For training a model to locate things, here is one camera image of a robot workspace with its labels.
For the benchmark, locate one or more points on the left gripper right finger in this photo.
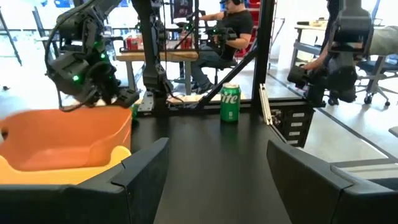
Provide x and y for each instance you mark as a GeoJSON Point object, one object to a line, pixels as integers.
{"type": "Point", "coordinates": [311, 199]}

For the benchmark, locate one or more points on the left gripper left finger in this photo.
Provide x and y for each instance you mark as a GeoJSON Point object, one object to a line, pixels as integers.
{"type": "Point", "coordinates": [93, 205]}

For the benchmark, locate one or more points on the small black robot arm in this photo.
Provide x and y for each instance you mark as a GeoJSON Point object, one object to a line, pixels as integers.
{"type": "Point", "coordinates": [222, 32]}

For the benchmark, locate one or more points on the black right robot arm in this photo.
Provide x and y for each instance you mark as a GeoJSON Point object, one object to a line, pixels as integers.
{"type": "Point", "coordinates": [71, 71]}

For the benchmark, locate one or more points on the red can pack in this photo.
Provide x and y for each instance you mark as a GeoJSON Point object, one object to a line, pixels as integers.
{"type": "Point", "coordinates": [133, 43]}
{"type": "Point", "coordinates": [186, 42]}

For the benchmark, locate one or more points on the orange plastic bin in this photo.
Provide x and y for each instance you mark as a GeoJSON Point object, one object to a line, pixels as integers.
{"type": "Point", "coordinates": [62, 137]}

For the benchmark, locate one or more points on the black box with white labels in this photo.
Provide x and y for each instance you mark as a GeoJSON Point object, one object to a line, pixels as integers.
{"type": "Point", "coordinates": [284, 130]}

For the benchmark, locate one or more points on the black office chair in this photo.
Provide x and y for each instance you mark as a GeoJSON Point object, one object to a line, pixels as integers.
{"type": "Point", "coordinates": [220, 63]}

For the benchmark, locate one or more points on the person's hand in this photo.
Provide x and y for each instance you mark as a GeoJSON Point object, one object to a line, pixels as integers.
{"type": "Point", "coordinates": [312, 66]}

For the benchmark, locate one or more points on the person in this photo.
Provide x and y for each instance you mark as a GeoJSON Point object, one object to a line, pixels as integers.
{"type": "Point", "coordinates": [236, 25]}
{"type": "Point", "coordinates": [385, 40]}

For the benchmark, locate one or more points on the blue office chair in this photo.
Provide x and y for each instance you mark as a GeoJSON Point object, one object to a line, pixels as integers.
{"type": "Point", "coordinates": [377, 67]}

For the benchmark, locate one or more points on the grey work table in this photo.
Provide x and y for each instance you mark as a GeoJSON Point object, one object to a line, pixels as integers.
{"type": "Point", "coordinates": [308, 48]}

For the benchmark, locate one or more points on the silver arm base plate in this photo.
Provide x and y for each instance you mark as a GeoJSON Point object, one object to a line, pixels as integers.
{"type": "Point", "coordinates": [146, 104]}

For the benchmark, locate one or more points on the silver aluminium rail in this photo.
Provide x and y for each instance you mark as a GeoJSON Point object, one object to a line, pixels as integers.
{"type": "Point", "coordinates": [265, 105]}

